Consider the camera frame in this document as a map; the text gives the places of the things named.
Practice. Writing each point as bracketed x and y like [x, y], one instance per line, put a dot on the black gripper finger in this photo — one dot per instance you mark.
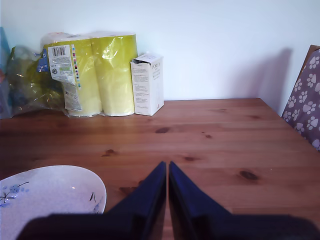
[190, 205]
[150, 200]

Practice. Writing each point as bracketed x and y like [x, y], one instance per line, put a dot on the white upright carton box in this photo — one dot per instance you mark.
[147, 87]

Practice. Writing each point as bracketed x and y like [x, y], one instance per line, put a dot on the white floral ceramic bowl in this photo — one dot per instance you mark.
[50, 190]

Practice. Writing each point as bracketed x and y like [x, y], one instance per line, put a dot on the yellow-wrapped paper towel pack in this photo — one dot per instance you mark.
[112, 75]

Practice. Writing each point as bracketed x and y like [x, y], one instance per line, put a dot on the grey paw-print cushion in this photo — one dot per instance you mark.
[306, 105]

